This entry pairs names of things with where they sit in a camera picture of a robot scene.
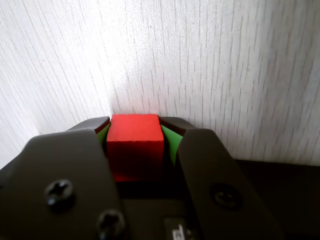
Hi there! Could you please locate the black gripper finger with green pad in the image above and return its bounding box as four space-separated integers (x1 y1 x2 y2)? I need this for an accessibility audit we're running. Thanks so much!
159 116 289 240
0 115 134 240

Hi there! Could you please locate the red cube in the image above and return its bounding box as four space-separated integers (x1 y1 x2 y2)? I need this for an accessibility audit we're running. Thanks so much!
106 113 165 182

